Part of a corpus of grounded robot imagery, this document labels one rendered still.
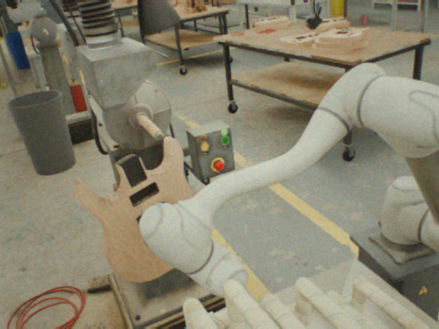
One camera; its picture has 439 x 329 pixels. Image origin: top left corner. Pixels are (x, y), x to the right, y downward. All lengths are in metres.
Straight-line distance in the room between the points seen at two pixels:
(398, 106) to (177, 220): 0.53
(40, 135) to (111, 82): 3.07
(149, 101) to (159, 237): 0.76
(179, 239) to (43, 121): 3.39
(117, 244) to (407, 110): 0.85
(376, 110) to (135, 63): 0.64
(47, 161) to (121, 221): 3.13
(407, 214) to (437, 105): 0.63
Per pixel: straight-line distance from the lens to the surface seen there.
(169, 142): 1.26
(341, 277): 1.22
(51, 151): 4.30
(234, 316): 0.83
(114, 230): 1.26
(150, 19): 1.30
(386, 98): 1.01
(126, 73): 1.20
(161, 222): 0.87
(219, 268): 0.97
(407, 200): 1.54
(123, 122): 1.54
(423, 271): 1.65
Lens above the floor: 1.74
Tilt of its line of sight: 27 degrees down
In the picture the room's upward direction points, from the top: 7 degrees counter-clockwise
